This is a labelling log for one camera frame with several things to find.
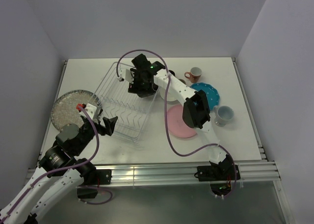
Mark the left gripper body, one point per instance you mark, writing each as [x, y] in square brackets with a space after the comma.
[88, 131]

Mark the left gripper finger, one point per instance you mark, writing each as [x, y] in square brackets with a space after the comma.
[100, 116]
[110, 125]

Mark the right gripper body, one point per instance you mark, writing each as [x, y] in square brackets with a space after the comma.
[139, 83]

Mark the blue polka dot plate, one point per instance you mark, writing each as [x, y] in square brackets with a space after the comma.
[211, 93]

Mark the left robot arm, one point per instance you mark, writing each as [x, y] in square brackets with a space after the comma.
[59, 171]

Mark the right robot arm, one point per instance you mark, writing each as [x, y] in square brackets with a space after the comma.
[196, 112]

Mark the speckled grey plate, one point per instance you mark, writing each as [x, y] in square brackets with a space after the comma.
[64, 110]

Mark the white bowl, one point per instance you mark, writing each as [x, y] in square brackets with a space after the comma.
[170, 98]

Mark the pink mug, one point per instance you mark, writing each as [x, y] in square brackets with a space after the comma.
[194, 74]

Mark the pink plate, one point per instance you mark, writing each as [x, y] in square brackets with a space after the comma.
[176, 125]

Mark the light blue footed cup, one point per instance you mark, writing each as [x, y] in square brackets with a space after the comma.
[223, 115]

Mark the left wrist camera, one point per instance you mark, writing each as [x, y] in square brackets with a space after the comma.
[92, 110]

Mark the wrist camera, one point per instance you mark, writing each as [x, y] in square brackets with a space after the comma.
[124, 74]
[92, 110]

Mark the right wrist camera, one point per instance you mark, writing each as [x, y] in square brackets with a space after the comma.
[124, 74]

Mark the white wire dish rack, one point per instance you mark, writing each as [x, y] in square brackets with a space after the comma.
[131, 110]

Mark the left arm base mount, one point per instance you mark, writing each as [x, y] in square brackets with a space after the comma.
[92, 186]

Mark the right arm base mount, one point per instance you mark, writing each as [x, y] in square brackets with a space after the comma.
[222, 179]

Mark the aluminium mounting rail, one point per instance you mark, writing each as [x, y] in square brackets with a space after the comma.
[183, 173]

